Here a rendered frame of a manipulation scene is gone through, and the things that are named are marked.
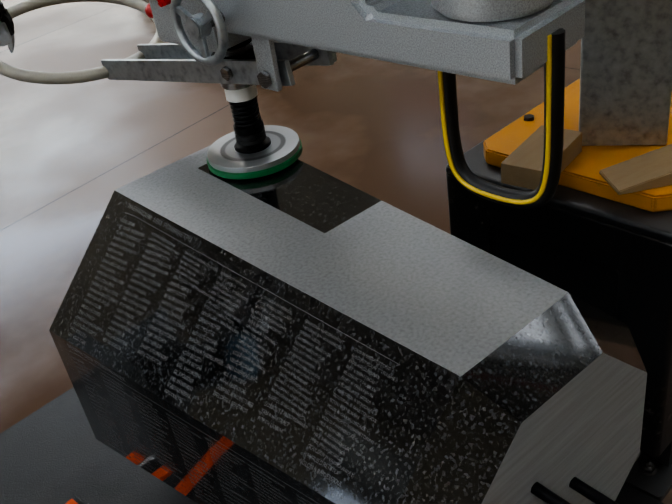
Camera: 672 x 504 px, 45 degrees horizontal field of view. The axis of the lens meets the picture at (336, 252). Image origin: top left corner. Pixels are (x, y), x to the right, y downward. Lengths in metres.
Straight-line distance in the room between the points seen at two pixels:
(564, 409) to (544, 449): 0.07
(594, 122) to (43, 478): 1.75
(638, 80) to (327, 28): 0.78
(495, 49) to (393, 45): 0.19
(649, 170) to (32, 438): 1.88
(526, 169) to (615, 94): 0.28
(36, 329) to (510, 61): 2.30
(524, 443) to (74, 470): 1.54
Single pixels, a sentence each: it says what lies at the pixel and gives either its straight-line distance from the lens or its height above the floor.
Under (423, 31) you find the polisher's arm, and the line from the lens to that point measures 1.25.
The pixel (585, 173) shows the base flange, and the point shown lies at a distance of 1.85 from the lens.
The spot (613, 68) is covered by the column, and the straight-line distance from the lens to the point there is 1.88.
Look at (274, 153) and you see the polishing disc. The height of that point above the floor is 0.90.
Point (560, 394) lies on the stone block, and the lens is 1.26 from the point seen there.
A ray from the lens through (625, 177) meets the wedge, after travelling 1.80.
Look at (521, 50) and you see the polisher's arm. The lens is 1.18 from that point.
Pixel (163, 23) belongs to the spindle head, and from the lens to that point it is 1.74.
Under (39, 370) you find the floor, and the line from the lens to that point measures 2.92.
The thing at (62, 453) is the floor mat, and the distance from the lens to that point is 2.55.
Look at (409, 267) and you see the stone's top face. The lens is 1.41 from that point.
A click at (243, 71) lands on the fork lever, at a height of 1.12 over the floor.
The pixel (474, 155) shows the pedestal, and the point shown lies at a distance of 2.02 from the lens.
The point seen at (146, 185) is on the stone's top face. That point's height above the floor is 0.87.
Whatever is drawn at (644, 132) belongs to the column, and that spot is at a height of 0.81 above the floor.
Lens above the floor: 1.67
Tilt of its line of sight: 33 degrees down
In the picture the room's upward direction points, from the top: 10 degrees counter-clockwise
